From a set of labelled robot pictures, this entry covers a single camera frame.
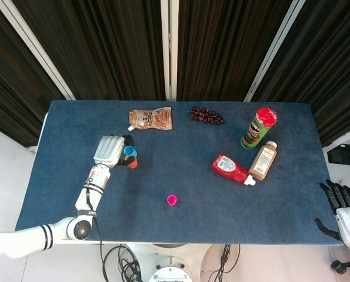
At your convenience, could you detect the black cable bundle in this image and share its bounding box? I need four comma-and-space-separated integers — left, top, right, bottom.
206, 243, 241, 282
103, 244, 144, 282

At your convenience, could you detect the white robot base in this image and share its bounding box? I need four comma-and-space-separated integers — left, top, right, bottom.
126, 243, 212, 282

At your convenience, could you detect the green Pringles can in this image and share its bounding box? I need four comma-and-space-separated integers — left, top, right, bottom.
240, 107, 278, 150

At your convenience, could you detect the blue velvet tablecloth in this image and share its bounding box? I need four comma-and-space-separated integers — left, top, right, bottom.
15, 99, 345, 246

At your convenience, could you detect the brown juice bottle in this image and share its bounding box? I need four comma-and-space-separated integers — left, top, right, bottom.
248, 140, 278, 180

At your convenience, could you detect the white upright frame post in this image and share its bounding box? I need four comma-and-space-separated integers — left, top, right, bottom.
160, 0, 179, 102

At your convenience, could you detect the dark brown pleated curtain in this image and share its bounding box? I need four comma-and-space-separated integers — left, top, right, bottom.
0, 0, 350, 147

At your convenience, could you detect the brown spout pouch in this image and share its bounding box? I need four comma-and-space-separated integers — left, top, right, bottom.
126, 107, 174, 132

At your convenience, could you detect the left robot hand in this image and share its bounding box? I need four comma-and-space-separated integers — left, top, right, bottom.
92, 134, 135, 169

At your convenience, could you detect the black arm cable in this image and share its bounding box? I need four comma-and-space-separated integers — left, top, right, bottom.
85, 177, 109, 282

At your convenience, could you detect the dark red grape bunch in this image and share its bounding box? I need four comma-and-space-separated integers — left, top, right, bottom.
188, 106, 225, 126

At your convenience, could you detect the black electronic device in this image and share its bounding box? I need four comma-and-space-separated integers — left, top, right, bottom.
328, 143, 350, 165

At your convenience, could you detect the white slanted frame post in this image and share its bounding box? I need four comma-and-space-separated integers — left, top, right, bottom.
244, 0, 304, 103
0, 0, 76, 100

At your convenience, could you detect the red ketchup bottle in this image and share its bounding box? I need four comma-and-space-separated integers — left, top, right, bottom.
212, 152, 256, 187

